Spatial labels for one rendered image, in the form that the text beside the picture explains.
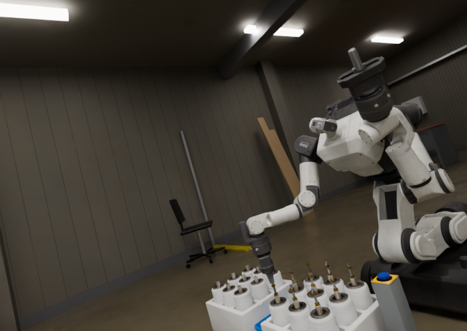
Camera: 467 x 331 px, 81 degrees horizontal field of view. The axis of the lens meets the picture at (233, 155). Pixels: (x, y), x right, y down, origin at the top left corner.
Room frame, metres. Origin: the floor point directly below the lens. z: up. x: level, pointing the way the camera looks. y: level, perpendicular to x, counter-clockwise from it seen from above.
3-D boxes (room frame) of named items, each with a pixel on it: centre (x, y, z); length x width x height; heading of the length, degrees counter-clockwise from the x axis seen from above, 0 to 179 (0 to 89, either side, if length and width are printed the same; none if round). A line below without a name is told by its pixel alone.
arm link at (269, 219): (1.29, -0.03, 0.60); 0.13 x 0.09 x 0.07; 96
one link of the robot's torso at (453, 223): (1.47, -0.91, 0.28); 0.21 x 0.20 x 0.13; 123
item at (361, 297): (1.22, -0.33, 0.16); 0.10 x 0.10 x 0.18
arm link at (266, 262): (1.28, 0.00, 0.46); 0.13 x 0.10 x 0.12; 176
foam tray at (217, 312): (1.70, 0.15, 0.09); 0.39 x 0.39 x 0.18; 37
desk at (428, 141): (6.03, -3.61, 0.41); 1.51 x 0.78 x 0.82; 33
